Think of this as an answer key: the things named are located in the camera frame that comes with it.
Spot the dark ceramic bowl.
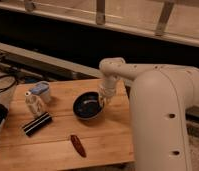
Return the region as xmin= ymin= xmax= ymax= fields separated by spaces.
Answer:
xmin=73 ymin=92 xmax=103 ymax=120

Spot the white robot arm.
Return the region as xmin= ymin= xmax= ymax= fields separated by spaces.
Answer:
xmin=99 ymin=57 xmax=199 ymax=171

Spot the black box with white stripe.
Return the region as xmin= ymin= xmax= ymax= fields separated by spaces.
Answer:
xmin=22 ymin=112 xmax=52 ymax=136

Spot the dark red oblong object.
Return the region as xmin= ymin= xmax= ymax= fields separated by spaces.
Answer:
xmin=70 ymin=135 xmax=86 ymax=157

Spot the metal rail frame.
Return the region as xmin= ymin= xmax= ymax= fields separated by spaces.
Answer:
xmin=0 ymin=43 xmax=101 ymax=79

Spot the wooden board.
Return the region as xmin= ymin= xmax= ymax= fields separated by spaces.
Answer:
xmin=0 ymin=79 xmax=134 ymax=171

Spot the round black-rimmed object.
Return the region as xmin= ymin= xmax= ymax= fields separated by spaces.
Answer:
xmin=0 ymin=75 xmax=17 ymax=92

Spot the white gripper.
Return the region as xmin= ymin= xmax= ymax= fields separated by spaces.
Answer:
xmin=98 ymin=76 xmax=119 ymax=106

